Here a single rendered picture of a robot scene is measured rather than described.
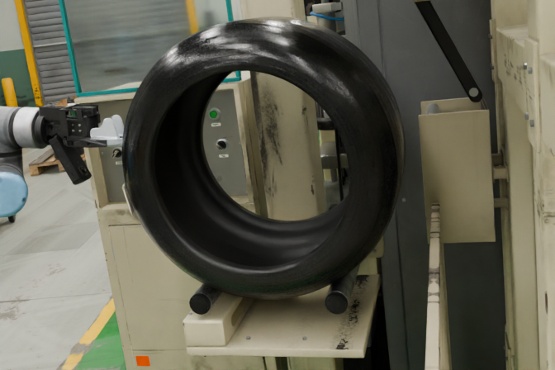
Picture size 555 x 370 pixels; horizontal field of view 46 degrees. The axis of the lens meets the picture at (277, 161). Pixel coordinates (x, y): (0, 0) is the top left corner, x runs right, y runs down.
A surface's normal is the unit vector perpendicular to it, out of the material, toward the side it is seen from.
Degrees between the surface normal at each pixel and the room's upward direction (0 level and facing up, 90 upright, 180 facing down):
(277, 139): 90
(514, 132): 90
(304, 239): 80
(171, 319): 90
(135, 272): 90
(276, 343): 0
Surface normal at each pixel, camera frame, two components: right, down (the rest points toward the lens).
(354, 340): -0.12, -0.97
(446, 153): -0.24, 0.25
